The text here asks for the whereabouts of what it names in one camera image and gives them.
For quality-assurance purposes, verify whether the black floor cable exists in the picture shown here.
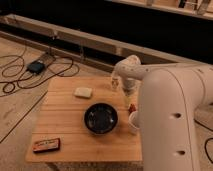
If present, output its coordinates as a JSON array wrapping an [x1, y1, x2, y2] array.
[[0, 46, 81, 144]]

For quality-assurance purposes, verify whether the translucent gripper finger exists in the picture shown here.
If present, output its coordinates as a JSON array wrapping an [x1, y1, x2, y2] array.
[[124, 94, 132, 108]]

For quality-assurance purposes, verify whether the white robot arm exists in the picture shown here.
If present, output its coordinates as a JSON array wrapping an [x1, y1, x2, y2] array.
[[114, 55, 213, 171]]

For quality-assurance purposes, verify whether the white cup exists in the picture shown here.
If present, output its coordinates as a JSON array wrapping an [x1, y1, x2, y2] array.
[[128, 111, 139, 135]]

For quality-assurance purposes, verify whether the white sponge block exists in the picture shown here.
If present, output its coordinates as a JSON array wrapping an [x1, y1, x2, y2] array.
[[74, 87, 92, 98]]

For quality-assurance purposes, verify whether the black cable at right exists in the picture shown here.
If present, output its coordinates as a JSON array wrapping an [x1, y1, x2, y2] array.
[[194, 118, 213, 165]]

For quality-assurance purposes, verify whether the wooden table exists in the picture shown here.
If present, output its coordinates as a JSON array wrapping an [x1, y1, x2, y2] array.
[[26, 77, 142, 163]]

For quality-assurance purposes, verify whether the orange black rectangular box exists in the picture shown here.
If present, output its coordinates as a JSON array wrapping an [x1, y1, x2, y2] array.
[[33, 138, 60, 153]]

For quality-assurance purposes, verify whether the dark ceramic bowl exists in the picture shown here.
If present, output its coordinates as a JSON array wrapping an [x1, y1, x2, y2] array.
[[84, 103, 118, 134]]

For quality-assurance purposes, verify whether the red pepper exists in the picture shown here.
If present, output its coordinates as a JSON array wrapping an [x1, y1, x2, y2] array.
[[128, 104, 136, 114]]

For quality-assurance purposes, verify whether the small white salt shaker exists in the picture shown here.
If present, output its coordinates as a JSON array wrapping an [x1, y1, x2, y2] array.
[[111, 77, 119, 90]]

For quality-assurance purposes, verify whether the blue power adapter box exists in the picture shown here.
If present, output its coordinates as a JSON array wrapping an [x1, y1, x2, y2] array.
[[27, 61, 45, 74]]

